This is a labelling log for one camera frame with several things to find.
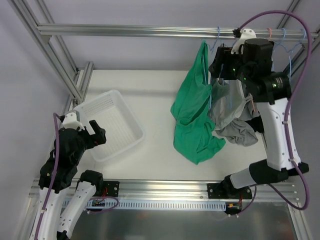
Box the grey tank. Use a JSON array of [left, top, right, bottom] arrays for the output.
[[216, 101, 260, 147], [208, 78, 249, 130]]

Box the green tank top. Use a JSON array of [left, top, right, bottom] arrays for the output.
[[170, 41, 226, 165]]

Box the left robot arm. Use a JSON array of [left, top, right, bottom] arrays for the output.
[[29, 120, 107, 240]]

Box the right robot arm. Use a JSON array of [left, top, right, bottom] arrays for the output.
[[209, 38, 309, 199]]

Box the blue hanger with black top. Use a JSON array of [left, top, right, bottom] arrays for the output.
[[272, 27, 292, 78]]

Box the blue hanger far right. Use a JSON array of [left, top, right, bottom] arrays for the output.
[[287, 28, 307, 79]]

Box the black tank top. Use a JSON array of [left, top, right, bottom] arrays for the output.
[[246, 116, 265, 134]]

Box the white plastic basket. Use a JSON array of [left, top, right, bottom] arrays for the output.
[[74, 90, 145, 162]]

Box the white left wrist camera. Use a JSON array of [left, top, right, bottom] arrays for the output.
[[62, 110, 85, 131]]

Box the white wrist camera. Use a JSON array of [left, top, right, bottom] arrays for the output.
[[230, 28, 257, 55], [62, 110, 85, 131]]

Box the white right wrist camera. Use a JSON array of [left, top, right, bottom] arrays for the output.
[[230, 28, 257, 55]]

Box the pink wire hanger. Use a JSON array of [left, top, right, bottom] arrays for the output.
[[241, 33, 274, 104]]

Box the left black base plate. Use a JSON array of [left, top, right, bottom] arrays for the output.
[[102, 181, 120, 197]]

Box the aluminium frame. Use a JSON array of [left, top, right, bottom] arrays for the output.
[[7, 0, 320, 240]]

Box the white slotted cable duct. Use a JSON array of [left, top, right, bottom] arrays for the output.
[[61, 198, 228, 211]]

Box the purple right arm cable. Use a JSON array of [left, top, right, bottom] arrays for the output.
[[237, 9, 313, 211]]

